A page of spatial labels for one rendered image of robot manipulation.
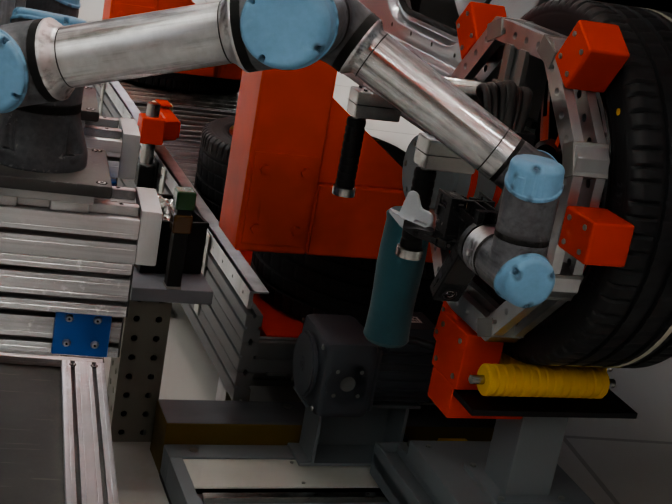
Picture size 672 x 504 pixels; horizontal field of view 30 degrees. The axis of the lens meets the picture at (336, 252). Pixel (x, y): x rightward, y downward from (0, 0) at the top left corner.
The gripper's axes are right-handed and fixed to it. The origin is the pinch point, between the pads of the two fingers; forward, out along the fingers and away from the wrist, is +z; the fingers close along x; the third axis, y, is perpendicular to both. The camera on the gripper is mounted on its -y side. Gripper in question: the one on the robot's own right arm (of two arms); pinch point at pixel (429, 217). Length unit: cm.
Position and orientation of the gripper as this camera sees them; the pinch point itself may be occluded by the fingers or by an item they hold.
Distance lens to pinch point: 197.9
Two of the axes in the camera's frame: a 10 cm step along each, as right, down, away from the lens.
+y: 1.7, -9.4, -3.0
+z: -3.1, -3.3, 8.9
